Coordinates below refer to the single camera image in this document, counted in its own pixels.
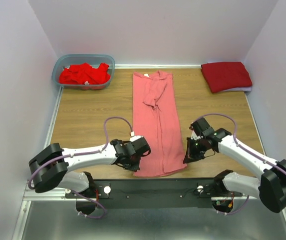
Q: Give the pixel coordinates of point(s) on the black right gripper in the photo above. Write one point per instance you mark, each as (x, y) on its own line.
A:
(190, 155)

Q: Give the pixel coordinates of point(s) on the pink t-shirt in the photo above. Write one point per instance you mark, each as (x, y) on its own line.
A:
(155, 117)

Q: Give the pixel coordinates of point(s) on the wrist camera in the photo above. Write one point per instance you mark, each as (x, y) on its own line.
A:
(134, 137)
(194, 136)

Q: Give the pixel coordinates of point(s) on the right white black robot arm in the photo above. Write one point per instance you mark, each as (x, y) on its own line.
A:
(268, 183)

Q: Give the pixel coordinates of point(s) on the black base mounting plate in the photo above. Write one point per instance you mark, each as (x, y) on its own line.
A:
(154, 193)

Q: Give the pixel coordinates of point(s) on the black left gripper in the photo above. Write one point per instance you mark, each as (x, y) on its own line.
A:
(134, 167)

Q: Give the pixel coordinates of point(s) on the dark red folded t-shirt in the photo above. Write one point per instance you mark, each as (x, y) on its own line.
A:
(226, 76)

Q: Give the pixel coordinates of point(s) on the bright red crumpled t-shirts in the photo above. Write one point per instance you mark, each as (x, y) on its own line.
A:
(84, 74)

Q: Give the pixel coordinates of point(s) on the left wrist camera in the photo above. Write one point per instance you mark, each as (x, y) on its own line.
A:
(134, 137)

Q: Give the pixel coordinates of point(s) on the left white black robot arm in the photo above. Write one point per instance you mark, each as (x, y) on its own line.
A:
(56, 167)

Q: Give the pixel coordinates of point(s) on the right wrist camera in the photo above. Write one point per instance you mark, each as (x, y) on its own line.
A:
(194, 136)

